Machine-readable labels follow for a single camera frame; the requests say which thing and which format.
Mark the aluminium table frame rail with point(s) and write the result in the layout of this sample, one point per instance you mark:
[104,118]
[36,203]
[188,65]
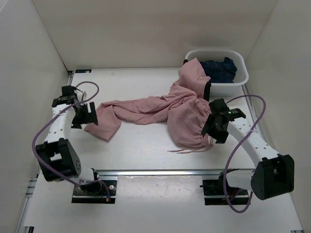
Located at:
[158,191]

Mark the blue denim jeans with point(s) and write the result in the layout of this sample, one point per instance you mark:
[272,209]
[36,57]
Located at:
[220,72]

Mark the pink drawstring trousers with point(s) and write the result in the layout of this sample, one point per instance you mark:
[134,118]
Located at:
[185,111]

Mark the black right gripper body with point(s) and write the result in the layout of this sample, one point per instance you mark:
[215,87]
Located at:
[219,134]

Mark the black garment in basket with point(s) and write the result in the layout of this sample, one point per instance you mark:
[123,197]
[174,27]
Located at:
[207,88]

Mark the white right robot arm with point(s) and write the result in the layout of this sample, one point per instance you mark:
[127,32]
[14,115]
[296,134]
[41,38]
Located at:
[273,174]

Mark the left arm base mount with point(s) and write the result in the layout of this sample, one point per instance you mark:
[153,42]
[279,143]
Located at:
[96,193]

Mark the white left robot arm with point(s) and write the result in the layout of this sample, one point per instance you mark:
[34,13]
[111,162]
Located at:
[71,112]

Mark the white plastic basket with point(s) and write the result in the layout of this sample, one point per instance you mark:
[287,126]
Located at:
[218,55]

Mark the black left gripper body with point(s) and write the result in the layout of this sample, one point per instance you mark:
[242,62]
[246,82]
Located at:
[77,118]

